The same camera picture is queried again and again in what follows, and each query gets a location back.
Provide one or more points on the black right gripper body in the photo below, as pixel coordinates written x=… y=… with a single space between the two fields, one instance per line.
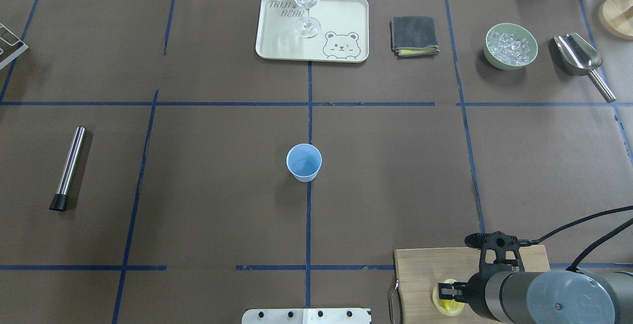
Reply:
x=475 y=295

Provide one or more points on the light blue paper cup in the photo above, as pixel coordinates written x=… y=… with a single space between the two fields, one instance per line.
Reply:
x=304 y=161

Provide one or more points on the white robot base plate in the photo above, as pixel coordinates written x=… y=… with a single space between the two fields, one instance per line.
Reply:
x=308 y=316

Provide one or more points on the grey folded cloth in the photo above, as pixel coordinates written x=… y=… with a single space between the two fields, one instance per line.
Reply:
x=414 y=36

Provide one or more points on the yellow lemon slice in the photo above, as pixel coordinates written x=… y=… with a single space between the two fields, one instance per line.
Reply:
x=449 y=308

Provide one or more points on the wooden mug tree stand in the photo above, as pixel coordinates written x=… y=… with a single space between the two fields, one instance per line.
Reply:
x=616 y=16

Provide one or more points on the white wire cup rack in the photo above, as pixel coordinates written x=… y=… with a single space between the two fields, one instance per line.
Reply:
x=10 y=46

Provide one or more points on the steel muddler black tip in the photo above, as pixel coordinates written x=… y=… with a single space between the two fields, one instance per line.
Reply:
x=60 y=199

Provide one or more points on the green bowl of ice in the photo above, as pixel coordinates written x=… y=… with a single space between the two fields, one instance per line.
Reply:
x=509 y=47

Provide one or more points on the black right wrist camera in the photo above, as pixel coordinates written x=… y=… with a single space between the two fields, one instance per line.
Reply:
x=499 y=251

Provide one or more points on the bamboo cutting board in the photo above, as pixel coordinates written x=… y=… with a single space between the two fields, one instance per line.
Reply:
x=420 y=270

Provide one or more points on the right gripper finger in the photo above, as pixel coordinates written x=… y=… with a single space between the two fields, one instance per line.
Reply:
x=445 y=286
x=445 y=296

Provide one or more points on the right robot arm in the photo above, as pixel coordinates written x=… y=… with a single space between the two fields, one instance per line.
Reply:
x=554 y=297

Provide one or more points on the steel ice scoop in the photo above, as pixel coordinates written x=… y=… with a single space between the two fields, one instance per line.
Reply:
x=580 y=58

